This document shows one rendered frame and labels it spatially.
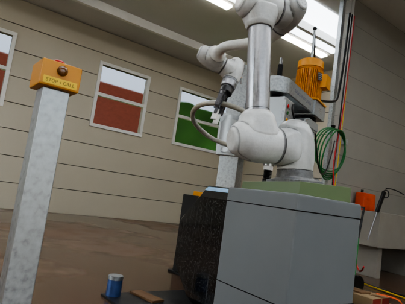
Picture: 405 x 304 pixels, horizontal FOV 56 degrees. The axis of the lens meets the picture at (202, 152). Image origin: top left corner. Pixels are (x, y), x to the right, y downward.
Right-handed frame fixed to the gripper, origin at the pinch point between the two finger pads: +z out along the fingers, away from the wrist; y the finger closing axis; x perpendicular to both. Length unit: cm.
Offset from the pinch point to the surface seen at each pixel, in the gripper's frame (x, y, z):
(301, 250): -62, -28, 68
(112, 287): 54, 72, 96
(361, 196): -97, 380, -151
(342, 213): -73, -17, 46
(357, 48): -51, 289, -349
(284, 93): -19, 59, -68
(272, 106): -13, 62, -57
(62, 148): 468, 417, -133
